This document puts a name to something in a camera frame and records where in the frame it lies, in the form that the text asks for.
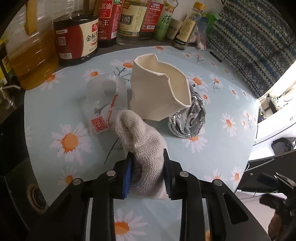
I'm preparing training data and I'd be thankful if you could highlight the silver foil wrapper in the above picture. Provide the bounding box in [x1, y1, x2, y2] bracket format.
[168, 85, 206, 138]

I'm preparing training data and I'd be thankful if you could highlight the white paper cup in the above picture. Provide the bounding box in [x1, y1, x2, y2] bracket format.
[129, 53, 192, 121]

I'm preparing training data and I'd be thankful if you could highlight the clear plastic bag red label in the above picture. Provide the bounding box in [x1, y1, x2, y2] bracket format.
[78, 74, 128, 136]

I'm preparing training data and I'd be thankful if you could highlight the black kitchen sink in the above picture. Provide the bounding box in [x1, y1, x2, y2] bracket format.
[1, 90, 48, 233]

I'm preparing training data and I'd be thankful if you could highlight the person's right hand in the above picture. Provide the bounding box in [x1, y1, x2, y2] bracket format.
[268, 212, 290, 240]

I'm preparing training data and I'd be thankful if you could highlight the daisy print blue tablecloth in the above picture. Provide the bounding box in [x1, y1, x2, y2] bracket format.
[23, 45, 260, 241]

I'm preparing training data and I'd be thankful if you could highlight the red label vinegar bottle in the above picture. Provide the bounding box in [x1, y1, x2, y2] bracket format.
[139, 0, 165, 40]

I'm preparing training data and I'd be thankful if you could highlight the small sesame oil bottle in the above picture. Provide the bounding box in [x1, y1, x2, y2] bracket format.
[171, 1, 206, 50]

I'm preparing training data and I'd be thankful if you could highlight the built-in soap dispenser pump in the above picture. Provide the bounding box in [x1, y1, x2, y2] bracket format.
[1, 85, 21, 110]

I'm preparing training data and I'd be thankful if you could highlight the green label pepper oil bottle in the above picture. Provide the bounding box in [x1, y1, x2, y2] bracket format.
[154, 0, 179, 41]

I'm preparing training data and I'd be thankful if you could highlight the blue patterned cloth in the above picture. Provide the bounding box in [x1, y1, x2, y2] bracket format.
[207, 1, 295, 98]

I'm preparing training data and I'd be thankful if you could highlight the dark soy sauce jug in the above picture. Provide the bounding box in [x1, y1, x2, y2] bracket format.
[53, 11, 98, 66]

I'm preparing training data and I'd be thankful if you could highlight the green package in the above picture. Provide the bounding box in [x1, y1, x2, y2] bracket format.
[207, 13, 221, 28]

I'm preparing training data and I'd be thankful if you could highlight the clear vinegar bottle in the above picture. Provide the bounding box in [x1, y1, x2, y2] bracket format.
[116, 0, 147, 46]

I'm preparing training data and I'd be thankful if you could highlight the red label soy bottle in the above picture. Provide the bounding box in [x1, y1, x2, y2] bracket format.
[98, 0, 123, 48]

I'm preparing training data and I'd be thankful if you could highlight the large cooking oil jug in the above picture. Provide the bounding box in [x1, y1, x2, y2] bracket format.
[4, 1, 59, 90]

